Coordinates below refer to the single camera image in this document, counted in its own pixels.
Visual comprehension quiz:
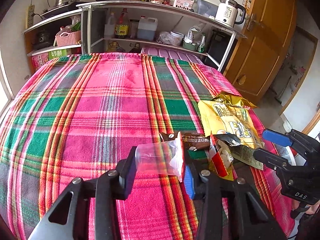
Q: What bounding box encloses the pink woven basket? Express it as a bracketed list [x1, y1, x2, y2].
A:
[55, 30, 81, 47]

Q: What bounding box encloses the clear cup red lid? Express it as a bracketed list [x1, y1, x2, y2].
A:
[135, 132, 184, 183]

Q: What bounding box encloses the white trash bin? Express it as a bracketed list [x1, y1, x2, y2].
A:
[274, 144, 296, 166]

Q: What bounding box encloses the small red yellow wrapper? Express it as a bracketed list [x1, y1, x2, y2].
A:
[209, 133, 240, 181]

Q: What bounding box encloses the brown chocolate wrapper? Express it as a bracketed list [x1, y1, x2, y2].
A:
[159, 132, 210, 151]

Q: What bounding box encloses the person's right hand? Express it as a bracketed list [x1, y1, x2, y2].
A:
[292, 200, 320, 215]

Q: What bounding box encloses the clear plastic container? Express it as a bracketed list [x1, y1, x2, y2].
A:
[192, 0, 218, 19]

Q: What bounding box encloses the pink utensil holder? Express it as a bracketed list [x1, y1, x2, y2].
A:
[173, 0, 193, 11]

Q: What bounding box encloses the plaid pink tablecloth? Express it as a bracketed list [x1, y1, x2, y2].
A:
[1, 53, 294, 239]

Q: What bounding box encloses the black induction cooker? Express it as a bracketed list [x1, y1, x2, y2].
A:
[41, 2, 82, 19]

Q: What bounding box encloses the yellow gold snack bag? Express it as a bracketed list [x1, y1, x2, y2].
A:
[198, 92, 264, 170]

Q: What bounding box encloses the white oil jug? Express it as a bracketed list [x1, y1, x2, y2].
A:
[137, 16, 158, 41]

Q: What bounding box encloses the wooden door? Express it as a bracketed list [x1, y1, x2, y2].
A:
[223, 0, 297, 104]

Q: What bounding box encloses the soy sauce bottle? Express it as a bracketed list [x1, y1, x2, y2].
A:
[115, 8, 129, 38]

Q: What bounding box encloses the white kitchen shelf unit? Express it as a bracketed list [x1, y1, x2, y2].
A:
[23, 1, 244, 70]

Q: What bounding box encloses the white electric kettle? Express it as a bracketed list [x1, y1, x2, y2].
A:
[215, 0, 246, 28]

